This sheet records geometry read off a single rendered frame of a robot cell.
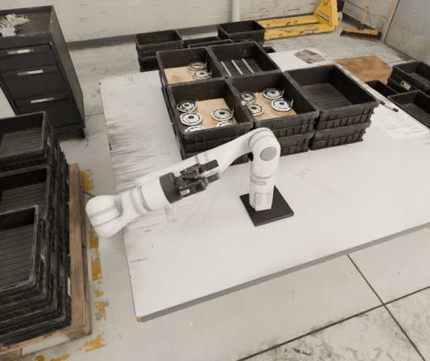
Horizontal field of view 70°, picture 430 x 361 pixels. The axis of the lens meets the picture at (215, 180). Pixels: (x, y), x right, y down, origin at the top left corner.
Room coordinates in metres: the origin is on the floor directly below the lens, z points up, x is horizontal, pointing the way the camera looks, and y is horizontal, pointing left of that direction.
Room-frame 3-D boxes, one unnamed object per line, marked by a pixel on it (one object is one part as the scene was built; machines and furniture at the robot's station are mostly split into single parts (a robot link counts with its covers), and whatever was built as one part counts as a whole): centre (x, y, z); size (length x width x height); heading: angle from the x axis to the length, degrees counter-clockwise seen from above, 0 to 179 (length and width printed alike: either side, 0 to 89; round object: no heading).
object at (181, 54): (1.59, 0.14, 0.87); 0.40 x 0.30 x 0.11; 15
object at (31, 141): (1.43, 1.13, 0.37); 0.40 x 0.30 x 0.45; 19
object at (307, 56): (2.21, -0.68, 0.71); 0.22 x 0.19 x 0.01; 19
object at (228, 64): (1.67, -0.15, 0.87); 0.40 x 0.30 x 0.11; 15
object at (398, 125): (1.41, -0.96, 0.70); 0.33 x 0.23 x 0.01; 19
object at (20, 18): (2.44, 1.47, 0.88); 0.29 x 0.22 x 0.03; 19
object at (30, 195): (1.05, 1.01, 0.31); 0.40 x 0.30 x 0.34; 19
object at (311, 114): (1.28, -0.25, 0.92); 0.40 x 0.30 x 0.02; 15
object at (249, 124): (1.20, 0.03, 0.92); 0.40 x 0.30 x 0.02; 15
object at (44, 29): (2.34, 1.39, 0.45); 0.60 x 0.45 x 0.90; 19
